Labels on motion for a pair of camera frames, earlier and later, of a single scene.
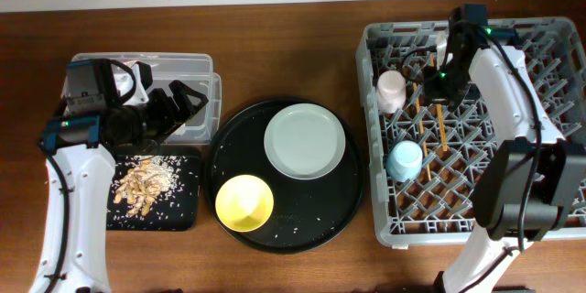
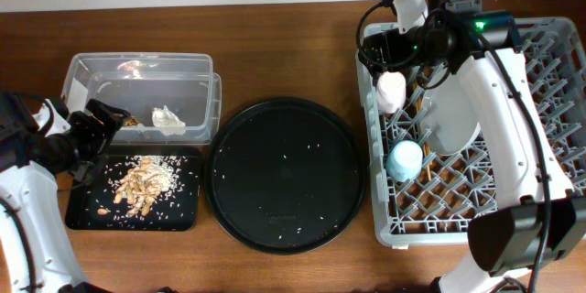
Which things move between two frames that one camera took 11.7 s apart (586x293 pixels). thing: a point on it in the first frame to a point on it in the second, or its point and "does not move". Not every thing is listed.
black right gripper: x=439 y=99 to x=373 y=48
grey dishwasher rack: x=423 y=157 does not move
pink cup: x=391 y=92 does not move
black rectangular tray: x=154 y=192 does not move
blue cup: x=405 y=161 does not move
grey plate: x=304 y=141 to x=449 y=123
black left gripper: x=157 y=111 to x=90 y=128
